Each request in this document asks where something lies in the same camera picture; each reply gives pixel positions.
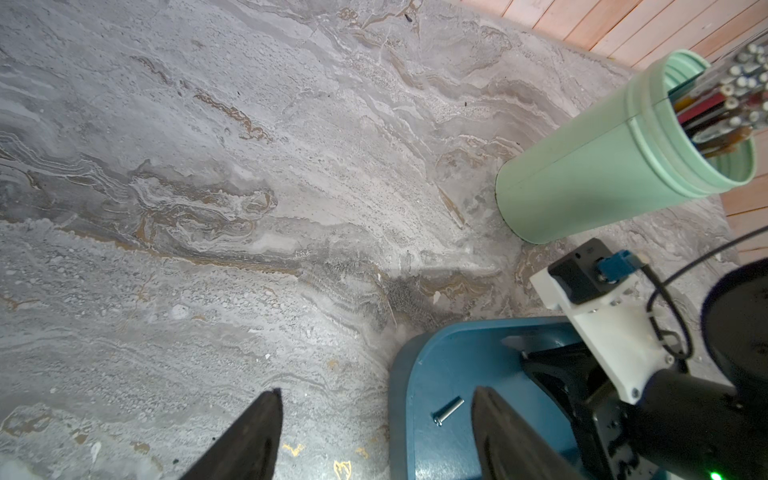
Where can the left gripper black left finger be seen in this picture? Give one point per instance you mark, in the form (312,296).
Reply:
(248,448)

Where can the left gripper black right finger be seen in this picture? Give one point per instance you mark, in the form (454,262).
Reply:
(508,447)

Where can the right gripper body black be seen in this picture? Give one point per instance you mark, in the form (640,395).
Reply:
(567,398)

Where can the silver screw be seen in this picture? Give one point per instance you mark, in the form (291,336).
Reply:
(440,417)

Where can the teal plastic storage tray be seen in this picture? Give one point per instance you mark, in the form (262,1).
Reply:
(435,367)

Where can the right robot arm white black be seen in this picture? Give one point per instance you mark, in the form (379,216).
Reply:
(678,423)

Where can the mint green pencil cup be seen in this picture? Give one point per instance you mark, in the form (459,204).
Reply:
(627,155)

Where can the pencils bundle in cup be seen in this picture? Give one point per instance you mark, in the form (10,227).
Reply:
(726,104)

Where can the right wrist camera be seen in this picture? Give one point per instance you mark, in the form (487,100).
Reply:
(587,285)

